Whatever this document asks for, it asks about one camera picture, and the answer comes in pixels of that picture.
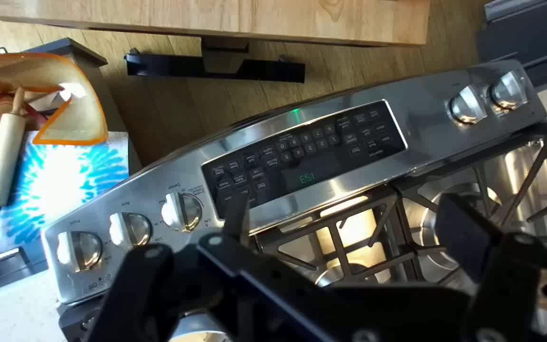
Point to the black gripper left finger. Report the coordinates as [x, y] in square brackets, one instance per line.
[142, 285]

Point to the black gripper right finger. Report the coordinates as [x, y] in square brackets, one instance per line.
[465, 234]

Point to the open kitchen drawer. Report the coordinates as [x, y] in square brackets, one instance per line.
[66, 54]

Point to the silver stove knob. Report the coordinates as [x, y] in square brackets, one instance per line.
[79, 249]
[510, 90]
[182, 211]
[130, 228]
[469, 105]

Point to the blue white patterned cloth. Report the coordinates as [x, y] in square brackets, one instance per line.
[66, 183]

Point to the stainless steel gas stove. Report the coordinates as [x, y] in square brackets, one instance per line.
[427, 95]

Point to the wooden rolling pin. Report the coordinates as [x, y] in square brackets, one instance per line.
[3, 158]

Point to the dark grey cabinet drawer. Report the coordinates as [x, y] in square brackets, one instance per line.
[527, 38]

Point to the tan orange-edged pot holder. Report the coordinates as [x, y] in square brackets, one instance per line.
[39, 73]

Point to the light wooden table top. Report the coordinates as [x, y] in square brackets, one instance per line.
[224, 17]

